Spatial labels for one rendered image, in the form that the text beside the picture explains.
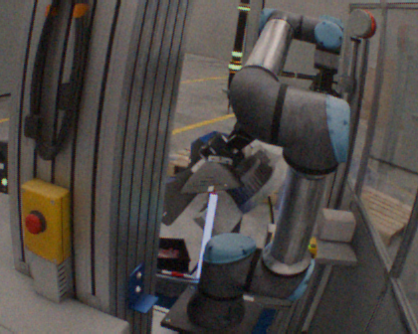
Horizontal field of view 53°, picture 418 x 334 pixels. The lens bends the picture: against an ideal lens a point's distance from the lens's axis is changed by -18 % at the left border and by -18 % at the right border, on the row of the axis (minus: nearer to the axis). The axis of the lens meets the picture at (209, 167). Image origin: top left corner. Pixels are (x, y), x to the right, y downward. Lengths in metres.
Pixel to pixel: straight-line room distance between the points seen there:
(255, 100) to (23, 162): 0.43
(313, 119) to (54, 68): 0.45
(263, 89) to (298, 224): 0.28
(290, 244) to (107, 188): 0.43
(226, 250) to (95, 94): 0.52
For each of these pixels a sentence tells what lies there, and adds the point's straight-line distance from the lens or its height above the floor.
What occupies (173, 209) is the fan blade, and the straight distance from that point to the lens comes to 1.98.
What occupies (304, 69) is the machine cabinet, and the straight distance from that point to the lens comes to 9.13.
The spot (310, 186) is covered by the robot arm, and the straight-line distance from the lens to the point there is 0.93.
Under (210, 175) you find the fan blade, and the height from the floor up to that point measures 1.18.
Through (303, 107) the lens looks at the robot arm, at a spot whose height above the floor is 1.63.
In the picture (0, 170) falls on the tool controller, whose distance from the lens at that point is 1.74.
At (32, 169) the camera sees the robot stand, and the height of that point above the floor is 1.48.
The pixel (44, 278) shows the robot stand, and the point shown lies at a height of 1.28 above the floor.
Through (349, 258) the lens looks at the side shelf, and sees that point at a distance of 2.10.
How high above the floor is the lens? 1.79
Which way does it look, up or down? 19 degrees down
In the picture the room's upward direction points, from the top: 9 degrees clockwise
